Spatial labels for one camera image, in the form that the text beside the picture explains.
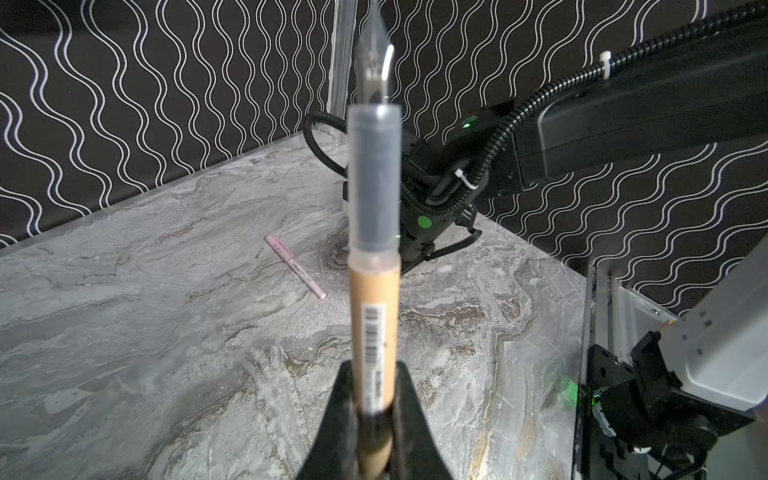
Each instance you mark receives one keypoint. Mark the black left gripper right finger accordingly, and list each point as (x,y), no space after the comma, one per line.
(414,452)

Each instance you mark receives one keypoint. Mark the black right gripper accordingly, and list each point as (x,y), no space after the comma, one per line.
(419,232)

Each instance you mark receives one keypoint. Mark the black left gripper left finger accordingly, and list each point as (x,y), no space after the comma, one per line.
(333,454)

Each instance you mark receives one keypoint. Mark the tan fountain pen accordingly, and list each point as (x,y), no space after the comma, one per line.
(374,263)

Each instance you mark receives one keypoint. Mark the thin pink pen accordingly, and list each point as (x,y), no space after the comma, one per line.
(289,259)

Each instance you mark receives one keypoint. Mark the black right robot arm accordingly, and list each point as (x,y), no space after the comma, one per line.
(686,384)

